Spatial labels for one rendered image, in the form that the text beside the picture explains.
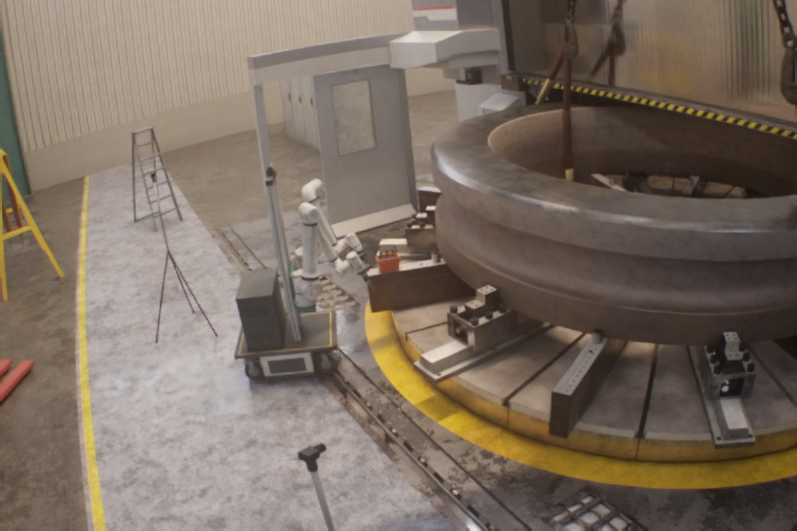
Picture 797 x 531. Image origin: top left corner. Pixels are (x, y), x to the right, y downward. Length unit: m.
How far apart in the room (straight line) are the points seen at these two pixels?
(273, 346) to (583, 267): 2.70
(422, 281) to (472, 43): 3.30
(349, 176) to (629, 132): 3.91
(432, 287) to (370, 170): 3.29
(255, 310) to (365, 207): 3.90
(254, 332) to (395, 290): 1.37
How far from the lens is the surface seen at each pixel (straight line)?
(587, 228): 4.26
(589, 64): 8.18
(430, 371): 4.85
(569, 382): 4.08
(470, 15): 7.93
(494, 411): 4.77
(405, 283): 5.82
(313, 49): 8.15
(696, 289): 4.45
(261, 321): 5.42
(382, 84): 8.74
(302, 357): 5.48
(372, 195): 8.92
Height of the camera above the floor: 3.02
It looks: 22 degrees down
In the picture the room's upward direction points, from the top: 6 degrees counter-clockwise
